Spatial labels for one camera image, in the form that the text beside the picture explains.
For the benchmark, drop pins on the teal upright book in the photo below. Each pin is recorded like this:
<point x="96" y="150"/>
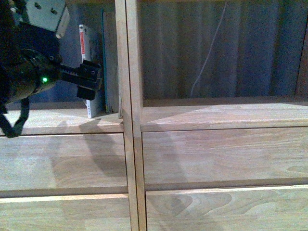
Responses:
<point x="110" y="61"/>

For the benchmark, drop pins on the dark pleated curtain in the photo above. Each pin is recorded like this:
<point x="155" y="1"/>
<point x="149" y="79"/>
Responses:
<point x="223" y="49"/>

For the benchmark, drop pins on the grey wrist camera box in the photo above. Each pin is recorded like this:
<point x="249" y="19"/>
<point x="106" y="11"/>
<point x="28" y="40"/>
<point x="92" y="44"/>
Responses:
<point x="51" y="15"/>

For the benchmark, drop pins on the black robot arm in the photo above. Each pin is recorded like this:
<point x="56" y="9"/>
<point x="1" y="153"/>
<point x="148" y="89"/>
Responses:
<point x="30" y="61"/>

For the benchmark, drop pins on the wooden bookshelf unit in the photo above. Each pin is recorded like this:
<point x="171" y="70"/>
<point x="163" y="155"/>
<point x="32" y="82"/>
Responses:
<point x="215" y="164"/>

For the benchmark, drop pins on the white paperback book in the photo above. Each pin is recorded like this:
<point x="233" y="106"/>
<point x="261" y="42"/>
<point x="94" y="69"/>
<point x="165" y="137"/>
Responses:
<point x="90" y="44"/>

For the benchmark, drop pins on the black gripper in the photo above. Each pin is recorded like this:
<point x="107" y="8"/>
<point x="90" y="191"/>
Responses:
<point x="87" y="76"/>

